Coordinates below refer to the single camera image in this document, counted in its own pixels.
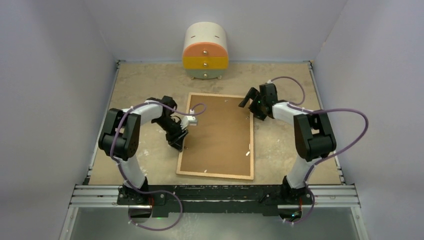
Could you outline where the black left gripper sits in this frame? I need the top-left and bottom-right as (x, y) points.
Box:
(153, 117), (189, 152)

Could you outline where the aluminium extrusion rail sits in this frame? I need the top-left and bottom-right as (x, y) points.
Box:
(70, 185), (361, 208)

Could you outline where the brown hardboard backing board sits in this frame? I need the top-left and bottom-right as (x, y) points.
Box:
(179, 95), (252, 177)

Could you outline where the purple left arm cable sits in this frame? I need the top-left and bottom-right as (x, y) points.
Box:
(111, 100), (207, 232)

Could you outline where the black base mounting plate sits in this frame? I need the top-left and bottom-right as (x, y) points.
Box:
(116, 184), (313, 219)

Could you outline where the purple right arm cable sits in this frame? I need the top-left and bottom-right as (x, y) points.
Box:
(267, 76), (370, 229)

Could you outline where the round three-drawer mini cabinet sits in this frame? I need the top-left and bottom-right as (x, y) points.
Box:
(182, 21), (229, 80)

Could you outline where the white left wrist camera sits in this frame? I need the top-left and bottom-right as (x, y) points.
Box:
(180, 115), (198, 130)

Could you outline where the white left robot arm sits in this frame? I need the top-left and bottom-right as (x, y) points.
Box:
(98, 95), (195, 205)

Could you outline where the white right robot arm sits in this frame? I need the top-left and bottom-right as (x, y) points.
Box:
(238, 83), (337, 204)

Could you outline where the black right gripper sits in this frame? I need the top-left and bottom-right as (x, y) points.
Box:
(237, 87), (266, 121)

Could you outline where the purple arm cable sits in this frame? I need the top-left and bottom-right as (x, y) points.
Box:
(267, 76), (370, 229)
(111, 100), (207, 232)

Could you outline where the wooden picture frame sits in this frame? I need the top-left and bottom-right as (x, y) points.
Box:
(175, 92), (255, 181)

